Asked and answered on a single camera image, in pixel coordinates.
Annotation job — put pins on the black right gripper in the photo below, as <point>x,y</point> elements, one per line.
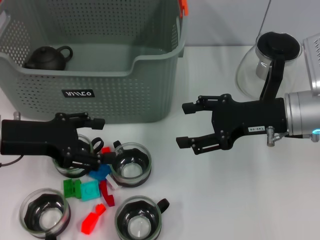
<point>250,115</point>

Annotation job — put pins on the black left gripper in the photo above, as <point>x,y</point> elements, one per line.
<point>30,137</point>

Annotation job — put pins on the glass teacup black sleeve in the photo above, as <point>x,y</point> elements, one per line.
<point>83,146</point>
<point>45,217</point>
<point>130,172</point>
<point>137,225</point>

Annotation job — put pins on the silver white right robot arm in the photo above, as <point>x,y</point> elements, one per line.
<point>302,112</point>

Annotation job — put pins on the grey perforated storage bin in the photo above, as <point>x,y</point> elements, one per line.
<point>112,100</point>

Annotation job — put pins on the orange bin clip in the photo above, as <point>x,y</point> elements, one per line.
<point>184,7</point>

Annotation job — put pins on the small red square brick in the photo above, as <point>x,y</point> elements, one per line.
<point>106,150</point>

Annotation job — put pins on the blue flat square brick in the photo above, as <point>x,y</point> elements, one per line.
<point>101,172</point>

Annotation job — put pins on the white small brick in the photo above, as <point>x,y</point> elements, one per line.
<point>112,182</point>

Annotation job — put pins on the teal square brick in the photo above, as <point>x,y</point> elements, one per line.
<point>90,191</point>

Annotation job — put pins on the green brick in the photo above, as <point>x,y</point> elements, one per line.
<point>71,188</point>

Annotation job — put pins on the dark red curved brick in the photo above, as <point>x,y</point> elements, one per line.
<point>107,196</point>

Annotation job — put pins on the small orange-red brick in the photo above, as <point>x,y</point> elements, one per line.
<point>101,208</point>

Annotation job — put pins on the large orange-red brick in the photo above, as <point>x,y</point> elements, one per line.
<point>88,223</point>

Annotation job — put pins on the dark clay teapot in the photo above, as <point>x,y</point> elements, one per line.
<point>45,58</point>

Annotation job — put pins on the glass teapot black lid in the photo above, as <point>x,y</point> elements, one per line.
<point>277,45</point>

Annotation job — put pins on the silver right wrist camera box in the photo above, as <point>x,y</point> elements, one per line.
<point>313,65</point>

